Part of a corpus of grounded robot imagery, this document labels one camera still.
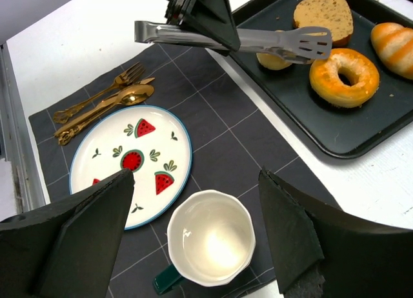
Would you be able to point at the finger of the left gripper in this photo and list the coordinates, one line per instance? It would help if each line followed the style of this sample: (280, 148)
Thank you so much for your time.
(178, 9)
(212, 18)

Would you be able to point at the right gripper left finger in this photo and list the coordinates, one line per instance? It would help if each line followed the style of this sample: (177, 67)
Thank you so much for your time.
(67, 248)

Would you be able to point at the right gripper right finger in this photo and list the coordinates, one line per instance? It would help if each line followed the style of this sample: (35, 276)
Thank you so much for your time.
(320, 251)

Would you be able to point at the orange bagel donut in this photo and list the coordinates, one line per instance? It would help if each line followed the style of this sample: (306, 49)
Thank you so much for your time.
(347, 79)

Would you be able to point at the sliced brown bread loaf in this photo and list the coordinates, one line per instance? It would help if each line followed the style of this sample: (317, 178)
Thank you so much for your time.
(335, 15)

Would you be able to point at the striped bread roll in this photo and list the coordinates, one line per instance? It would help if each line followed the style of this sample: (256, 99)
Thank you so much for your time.
(392, 43)

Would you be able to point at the small round bun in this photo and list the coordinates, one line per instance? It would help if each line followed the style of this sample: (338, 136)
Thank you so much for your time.
(275, 62)

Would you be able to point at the gold fork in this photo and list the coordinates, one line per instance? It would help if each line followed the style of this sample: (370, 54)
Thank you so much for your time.
(126, 78)

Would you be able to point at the gold spoon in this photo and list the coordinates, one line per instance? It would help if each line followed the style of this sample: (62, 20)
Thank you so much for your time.
(129, 96)

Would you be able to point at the green mug white interior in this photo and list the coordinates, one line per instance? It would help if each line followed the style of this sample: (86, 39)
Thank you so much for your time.
(211, 240)

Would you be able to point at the black rectangular tray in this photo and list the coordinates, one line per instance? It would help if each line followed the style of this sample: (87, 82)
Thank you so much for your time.
(342, 133)

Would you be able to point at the dark checked placemat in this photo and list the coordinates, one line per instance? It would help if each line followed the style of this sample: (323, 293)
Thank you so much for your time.
(231, 140)

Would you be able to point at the white watermelon pattern plate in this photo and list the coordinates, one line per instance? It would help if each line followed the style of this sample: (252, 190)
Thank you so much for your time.
(150, 141)

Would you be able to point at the gold knife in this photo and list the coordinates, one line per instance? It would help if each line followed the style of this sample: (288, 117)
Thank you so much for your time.
(106, 106)

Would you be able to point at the aluminium table frame rail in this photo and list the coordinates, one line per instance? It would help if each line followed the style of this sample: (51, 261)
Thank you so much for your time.
(15, 141)

